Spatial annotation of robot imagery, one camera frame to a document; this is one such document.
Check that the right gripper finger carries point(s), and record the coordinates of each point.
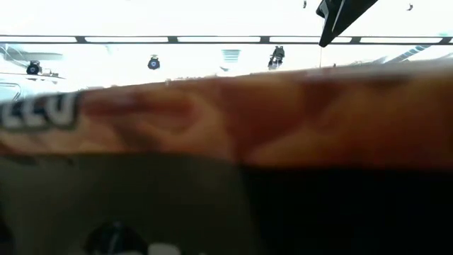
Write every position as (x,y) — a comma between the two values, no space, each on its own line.
(327,17)
(354,8)

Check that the black Fire Noodle packet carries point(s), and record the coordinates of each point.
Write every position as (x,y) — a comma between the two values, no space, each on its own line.
(247,117)

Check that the black ceiling spotlight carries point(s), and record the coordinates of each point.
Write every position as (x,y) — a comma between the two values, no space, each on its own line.
(277,55)
(33,68)
(153,63)

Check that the grey ceiling pipe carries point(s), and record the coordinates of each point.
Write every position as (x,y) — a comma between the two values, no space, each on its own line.
(407,55)

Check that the black ceiling light rail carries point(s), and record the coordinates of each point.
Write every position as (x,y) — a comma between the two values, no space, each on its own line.
(172,39)

